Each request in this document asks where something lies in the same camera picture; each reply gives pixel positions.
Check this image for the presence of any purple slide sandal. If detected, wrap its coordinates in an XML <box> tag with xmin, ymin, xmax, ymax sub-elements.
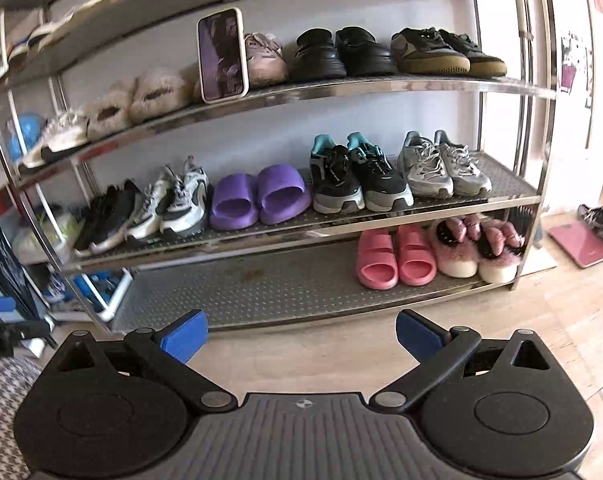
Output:
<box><xmin>210</xmin><ymin>174</ymin><xmax>259</xmax><ymax>231</ymax></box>
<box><xmin>257</xmin><ymin>164</ymin><xmax>312</xmax><ymax>226</ymax></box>

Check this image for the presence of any grey white sneaker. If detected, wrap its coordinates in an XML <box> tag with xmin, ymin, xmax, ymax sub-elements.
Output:
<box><xmin>434</xmin><ymin>130</ymin><xmax>492</xmax><ymax>197</ymax></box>

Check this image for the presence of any black teal sneaker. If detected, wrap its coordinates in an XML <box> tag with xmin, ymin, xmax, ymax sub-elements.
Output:
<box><xmin>309</xmin><ymin>134</ymin><xmax>365</xmax><ymax>214</ymax></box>
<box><xmin>347</xmin><ymin>132</ymin><xmax>413</xmax><ymax>212</ymax></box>

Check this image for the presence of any grey mesh sneaker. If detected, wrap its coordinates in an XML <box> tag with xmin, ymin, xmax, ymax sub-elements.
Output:
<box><xmin>397</xmin><ymin>131</ymin><xmax>453</xmax><ymax>200</ymax></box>

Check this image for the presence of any pink slide sandal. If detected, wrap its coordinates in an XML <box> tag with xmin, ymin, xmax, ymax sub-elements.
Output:
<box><xmin>356</xmin><ymin>230</ymin><xmax>399</xmax><ymax>290</ymax></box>
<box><xmin>397</xmin><ymin>224</ymin><xmax>437</xmax><ymax>287</ymax></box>

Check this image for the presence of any pink furry slipper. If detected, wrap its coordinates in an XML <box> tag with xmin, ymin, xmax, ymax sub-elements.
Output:
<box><xmin>428</xmin><ymin>217</ymin><xmax>478</xmax><ymax>278</ymax></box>
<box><xmin>475</xmin><ymin>218</ymin><xmax>525</xmax><ymax>285</ymax></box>

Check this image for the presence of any white black chunky sneaker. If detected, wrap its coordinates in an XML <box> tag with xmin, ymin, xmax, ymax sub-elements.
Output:
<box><xmin>160</xmin><ymin>155</ymin><xmax>210</xmax><ymax>236</ymax></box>
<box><xmin>126</xmin><ymin>166</ymin><xmax>176</xmax><ymax>240</ymax></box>

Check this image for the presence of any black slim shoe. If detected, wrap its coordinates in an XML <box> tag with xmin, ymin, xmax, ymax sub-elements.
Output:
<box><xmin>74</xmin><ymin>179</ymin><xmax>141</xmax><ymax>258</ymax></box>

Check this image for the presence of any pink bathroom scale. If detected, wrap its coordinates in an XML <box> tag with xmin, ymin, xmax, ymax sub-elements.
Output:
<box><xmin>548</xmin><ymin>221</ymin><xmax>603</xmax><ymax>269</ymax></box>

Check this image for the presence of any metal shoe rack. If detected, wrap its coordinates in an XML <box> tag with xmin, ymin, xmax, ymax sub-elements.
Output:
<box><xmin>0</xmin><ymin>0</ymin><xmax>563</xmax><ymax>334</ymax></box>

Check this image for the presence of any white grey sneaker upper shelf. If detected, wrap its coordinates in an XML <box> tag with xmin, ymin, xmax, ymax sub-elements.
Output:
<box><xmin>18</xmin><ymin>110</ymin><xmax>89</xmax><ymax>171</ymax></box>

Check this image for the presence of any beige fluffy slipper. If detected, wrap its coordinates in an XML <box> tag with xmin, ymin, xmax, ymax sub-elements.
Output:
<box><xmin>129</xmin><ymin>68</ymin><xmax>193</xmax><ymax>124</ymax></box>
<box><xmin>85</xmin><ymin>79</ymin><xmax>136</xmax><ymax>142</ymax></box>

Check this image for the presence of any black gum sole sneaker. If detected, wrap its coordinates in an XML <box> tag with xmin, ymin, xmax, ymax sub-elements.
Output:
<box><xmin>439</xmin><ymin>29</ymin><xmax>507</xmax><ymax>78</ymax></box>
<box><xmin>390</xmin><ymin>27</ymin><xmax>471</xmax><ymax>75</ymax></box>

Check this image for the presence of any pink beige sneaker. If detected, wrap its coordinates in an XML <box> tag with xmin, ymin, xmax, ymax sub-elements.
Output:
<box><xmin>244</xmin><ymin>32</ymin><xmax>288</xmax><ymax>88</ymax></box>

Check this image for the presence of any black loafer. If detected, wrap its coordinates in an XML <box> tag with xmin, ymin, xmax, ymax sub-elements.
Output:
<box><xmin>291</xmin><ymin>28</ymin><xmax>347</xmax><ymax>81</ymax></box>
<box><xmin>335</xmin><ymin>26</ymin><xmax>399</xmax><ymax>77</ymax></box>

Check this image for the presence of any smartphone in beige case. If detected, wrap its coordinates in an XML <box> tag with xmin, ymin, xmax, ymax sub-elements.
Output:
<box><xmin>196</xmin><ymin>6</ymin><xmax>250</xmax><ymax>104</ymax></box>

